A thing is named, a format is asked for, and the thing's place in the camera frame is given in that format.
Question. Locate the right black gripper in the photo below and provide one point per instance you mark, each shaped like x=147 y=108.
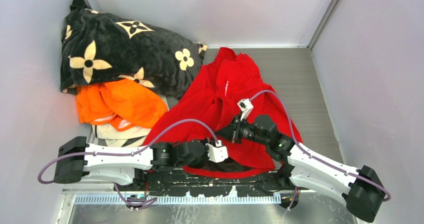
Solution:
x=232 y=132

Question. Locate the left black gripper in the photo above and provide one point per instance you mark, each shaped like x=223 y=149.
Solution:
x=206 y=156

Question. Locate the red zip jacket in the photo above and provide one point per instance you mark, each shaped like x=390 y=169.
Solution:
x=210 y=104

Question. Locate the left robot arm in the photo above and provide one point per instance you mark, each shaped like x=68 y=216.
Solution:
x=80 y=160

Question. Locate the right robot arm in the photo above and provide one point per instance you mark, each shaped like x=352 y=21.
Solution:
x=359 y=189

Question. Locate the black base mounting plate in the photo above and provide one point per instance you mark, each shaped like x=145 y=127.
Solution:
x=178 y=183

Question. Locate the cream cloth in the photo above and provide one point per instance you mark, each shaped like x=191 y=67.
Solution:
x=129 y=138

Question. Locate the orange garment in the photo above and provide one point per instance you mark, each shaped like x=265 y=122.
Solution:
x=123 y=104

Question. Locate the black floral plush blanket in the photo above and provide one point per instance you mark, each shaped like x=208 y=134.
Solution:
x=100 y=47

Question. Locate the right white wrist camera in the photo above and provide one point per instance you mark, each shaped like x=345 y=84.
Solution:
x=246 y=107

